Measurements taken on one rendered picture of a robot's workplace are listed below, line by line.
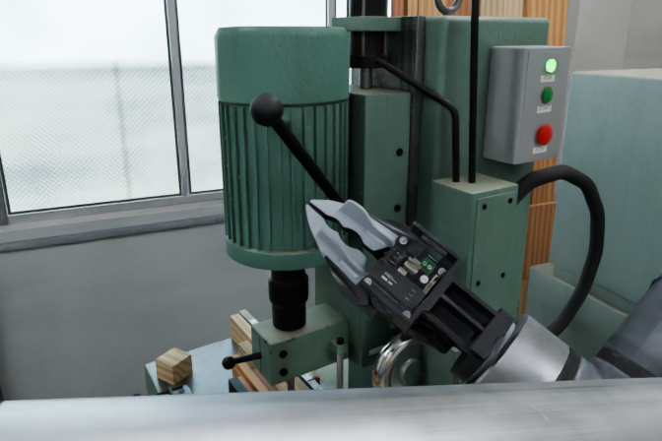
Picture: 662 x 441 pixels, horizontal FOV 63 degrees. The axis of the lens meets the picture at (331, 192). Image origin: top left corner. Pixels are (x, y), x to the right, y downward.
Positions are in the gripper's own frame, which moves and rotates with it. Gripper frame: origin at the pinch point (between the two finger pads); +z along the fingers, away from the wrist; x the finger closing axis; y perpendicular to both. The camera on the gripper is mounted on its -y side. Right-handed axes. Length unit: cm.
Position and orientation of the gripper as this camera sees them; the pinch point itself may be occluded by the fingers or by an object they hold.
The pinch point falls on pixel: (318, 214)
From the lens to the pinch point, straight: 54.0
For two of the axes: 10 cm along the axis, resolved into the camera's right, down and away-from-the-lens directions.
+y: -0.6, -3.5, -9.3
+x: -6.6, 7.1, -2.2
